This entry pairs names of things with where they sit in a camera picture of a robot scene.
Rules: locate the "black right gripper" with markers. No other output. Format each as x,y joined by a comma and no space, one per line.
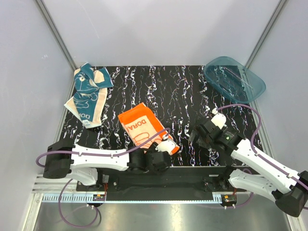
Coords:
200,142

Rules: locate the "teal Doraemon towel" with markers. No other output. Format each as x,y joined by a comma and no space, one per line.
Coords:
91,92

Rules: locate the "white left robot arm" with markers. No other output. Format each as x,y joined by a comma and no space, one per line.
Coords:
67,160

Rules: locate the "orange Doraemon towel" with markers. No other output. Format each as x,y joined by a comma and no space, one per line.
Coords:
144,128

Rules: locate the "small controller board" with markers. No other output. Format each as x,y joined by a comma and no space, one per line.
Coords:
229,200
99,197

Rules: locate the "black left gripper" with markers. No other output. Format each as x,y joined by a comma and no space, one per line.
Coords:
153,149

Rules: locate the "right small controller board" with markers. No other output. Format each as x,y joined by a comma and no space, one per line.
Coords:
229,200

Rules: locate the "aluminium front rail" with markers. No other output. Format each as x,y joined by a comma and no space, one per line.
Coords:
58,192

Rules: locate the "teal transparent plastic bin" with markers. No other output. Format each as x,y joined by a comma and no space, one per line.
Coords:
233,80

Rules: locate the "left small controller board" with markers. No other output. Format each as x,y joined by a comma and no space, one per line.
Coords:
99,197

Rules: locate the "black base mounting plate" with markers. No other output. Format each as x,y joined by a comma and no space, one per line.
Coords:
208,179

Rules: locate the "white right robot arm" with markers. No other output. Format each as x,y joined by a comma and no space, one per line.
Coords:
286,187

